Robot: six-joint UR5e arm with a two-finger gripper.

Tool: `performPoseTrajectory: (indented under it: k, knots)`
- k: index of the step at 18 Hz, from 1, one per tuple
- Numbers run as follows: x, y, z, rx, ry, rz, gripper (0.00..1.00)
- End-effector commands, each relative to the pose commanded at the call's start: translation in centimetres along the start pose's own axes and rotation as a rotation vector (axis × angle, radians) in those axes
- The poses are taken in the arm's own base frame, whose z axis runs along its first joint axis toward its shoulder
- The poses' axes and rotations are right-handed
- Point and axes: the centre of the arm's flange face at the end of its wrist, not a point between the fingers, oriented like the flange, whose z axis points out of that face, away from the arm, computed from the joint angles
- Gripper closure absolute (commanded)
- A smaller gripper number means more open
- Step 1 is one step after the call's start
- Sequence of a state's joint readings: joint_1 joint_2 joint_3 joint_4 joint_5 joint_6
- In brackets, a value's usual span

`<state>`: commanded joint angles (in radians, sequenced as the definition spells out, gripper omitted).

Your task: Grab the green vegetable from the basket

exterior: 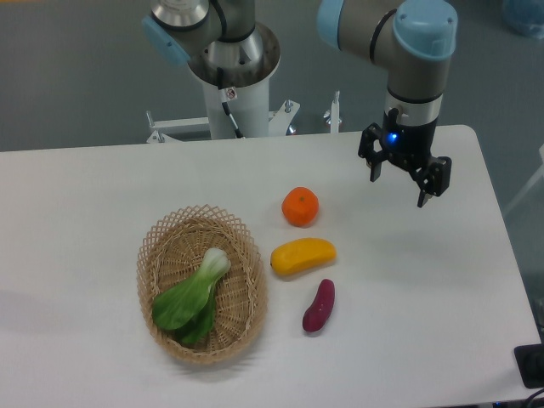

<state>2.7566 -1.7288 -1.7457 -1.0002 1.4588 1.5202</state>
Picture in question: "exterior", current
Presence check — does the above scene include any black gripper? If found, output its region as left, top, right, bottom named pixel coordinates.
left=358, top=114, right=452, bottom=208

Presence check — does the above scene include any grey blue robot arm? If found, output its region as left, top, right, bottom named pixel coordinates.
left=142, top=1, right=457, bottom=204

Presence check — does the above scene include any woven wicker basket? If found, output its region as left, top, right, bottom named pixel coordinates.
left=137, top=205, right=268, bottom=365

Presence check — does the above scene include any orange tangerine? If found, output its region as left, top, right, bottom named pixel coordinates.
left=281, top=186, right=320, bottom=227

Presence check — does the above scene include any yellow mango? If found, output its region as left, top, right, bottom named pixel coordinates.
left=269, top=237, right=337, bottom=277

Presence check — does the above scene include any purple sweet potato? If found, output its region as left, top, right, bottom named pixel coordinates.
left=303, top=279, right=336, bottom=333

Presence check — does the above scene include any blue bag in background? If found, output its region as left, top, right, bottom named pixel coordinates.
left=501, top=0, right=543, bottom=40

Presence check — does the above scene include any black box at table edge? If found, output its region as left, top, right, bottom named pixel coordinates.
left=513, top=343, right=543, bottom=388

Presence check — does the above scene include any green bok choy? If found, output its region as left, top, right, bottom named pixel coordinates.
left=152, top=248, right=231, bottom=344

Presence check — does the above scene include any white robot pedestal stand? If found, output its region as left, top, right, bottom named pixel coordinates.
left=144, top=23, right=343, bottom=145

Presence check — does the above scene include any black cable on pedestal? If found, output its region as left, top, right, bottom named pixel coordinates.
left=215, top=67, right=245, bottom=139

